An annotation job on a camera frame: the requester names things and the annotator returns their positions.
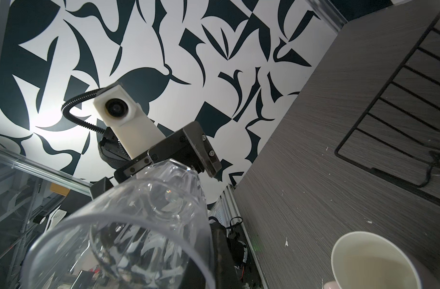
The pink cream mug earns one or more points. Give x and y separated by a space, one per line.
364 260

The clear glass cup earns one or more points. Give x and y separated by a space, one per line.
150 232

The black wire dish rack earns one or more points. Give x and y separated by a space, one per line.
397 137

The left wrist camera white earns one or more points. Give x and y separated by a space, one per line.
133 128

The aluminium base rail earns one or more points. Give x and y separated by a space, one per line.
243 246

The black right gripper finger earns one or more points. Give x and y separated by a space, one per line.
225 273

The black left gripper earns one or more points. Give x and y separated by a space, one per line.
188 146

